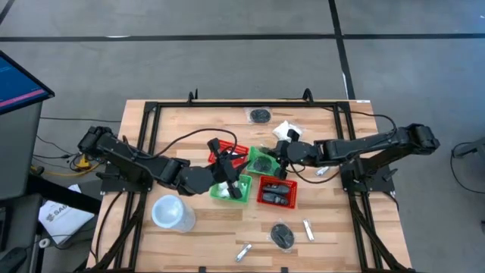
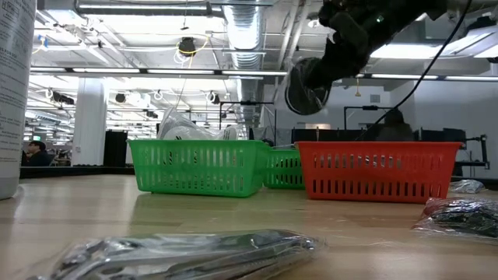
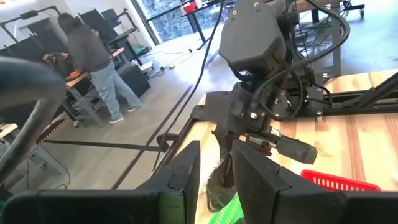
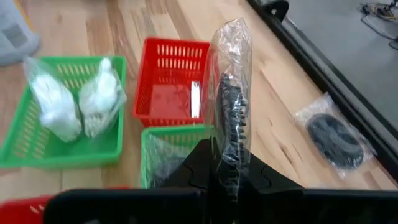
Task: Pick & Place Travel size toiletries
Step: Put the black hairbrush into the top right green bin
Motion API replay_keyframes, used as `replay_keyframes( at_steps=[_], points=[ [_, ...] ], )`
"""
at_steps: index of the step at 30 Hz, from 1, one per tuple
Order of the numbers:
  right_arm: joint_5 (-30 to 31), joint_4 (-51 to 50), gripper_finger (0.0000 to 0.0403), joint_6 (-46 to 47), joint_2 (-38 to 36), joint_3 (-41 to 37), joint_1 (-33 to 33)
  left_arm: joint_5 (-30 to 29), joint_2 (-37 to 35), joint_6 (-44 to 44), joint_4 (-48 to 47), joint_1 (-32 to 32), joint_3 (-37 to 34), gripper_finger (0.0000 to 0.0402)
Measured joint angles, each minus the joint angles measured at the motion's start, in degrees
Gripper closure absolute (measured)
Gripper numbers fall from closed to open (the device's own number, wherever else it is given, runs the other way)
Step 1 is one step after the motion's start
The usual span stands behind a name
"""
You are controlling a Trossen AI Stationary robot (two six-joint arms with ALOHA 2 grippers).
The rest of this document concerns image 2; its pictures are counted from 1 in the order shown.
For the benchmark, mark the bagged silver nail clipper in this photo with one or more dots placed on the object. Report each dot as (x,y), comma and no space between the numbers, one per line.
(186,253)

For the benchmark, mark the large white plastic jug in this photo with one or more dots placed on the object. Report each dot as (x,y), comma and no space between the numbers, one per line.
(15,97)

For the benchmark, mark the round ceiling detector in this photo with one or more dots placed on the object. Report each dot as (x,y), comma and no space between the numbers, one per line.
(312,21)

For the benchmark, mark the person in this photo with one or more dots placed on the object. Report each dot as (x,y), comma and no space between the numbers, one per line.
(395,128)
(37,153)

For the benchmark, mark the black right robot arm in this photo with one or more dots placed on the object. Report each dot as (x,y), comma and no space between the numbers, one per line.
(408,11)

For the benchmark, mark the yellow hanging pendant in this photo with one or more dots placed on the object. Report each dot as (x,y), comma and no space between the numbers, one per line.
(357,93)

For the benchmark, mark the black partition screen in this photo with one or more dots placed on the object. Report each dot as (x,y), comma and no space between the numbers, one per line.
(439,135)
(330,135)

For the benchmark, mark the silver round ventilation duct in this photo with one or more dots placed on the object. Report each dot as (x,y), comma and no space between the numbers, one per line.
(247,39)

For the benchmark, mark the black background rig frame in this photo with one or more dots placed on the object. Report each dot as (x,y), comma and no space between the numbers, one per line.
(369,107)
(249,103)

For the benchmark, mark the white building pillar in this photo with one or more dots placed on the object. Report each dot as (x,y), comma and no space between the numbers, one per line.
(89,124)

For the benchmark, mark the black cabinet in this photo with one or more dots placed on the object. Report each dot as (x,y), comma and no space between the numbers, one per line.
(115,148)

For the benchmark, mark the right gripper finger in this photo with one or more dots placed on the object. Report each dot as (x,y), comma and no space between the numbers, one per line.
(338,66)

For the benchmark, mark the long ceiling light strip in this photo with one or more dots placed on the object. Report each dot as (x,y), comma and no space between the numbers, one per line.
(155,71)

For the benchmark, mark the green slotted plastic basket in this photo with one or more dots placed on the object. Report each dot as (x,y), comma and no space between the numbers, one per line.
(286,152)
(194,144)

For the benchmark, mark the white cotton pads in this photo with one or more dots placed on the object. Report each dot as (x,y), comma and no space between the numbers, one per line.
(186,132)

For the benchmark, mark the red slotted plastic basket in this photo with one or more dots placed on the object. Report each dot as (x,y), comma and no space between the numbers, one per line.
(377,148)

